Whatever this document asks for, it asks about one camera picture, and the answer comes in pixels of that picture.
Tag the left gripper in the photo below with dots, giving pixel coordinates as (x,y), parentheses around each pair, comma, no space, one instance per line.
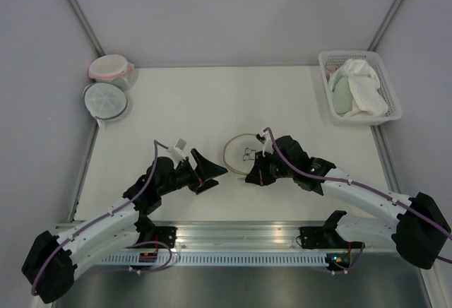
(205,169)

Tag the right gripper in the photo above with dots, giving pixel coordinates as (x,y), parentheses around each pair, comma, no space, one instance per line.
(258,175)

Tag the beige mesh laundry bag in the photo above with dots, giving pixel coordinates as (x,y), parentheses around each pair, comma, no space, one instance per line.
(238,154)

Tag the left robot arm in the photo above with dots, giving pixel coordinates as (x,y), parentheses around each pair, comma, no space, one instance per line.
(55,262)

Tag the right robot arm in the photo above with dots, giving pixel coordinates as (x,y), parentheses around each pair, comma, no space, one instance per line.
(414,226)

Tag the blue trimmed mesh laundry bag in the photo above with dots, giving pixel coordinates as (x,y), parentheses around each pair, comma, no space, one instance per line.
(105,102)

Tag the pink trimmed mesh laundry bag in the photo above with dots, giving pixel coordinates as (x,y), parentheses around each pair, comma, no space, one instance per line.
(114,69)

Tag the mint green cloth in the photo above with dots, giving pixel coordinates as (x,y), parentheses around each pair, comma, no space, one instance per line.
(341,94)

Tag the white plastic basket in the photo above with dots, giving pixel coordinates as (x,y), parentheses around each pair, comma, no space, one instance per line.
(328,60)

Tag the white cloth in basket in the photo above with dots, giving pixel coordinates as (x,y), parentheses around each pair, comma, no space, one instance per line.
(365,86)

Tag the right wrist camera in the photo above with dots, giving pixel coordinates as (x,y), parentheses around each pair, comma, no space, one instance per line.
(267,143)

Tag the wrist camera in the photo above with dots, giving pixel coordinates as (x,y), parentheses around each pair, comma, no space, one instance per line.
(267,143)
(177,150)

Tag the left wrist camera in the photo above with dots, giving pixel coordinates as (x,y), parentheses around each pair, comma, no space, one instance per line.
(177,150)

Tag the aluminium mounting rail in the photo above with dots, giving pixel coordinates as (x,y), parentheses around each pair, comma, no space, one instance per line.
(247,236)

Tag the white slotted cable duct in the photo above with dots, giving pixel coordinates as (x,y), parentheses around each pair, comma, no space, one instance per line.
(298,258)

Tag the right aluminium frame post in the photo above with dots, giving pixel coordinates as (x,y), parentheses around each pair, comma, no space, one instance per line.
(389,17)

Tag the aluminium frame post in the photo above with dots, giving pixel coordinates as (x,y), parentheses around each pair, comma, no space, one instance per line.
(389,17)
(86,27)

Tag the left aluminium frame post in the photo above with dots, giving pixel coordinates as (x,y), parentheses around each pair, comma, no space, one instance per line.
(86,27)

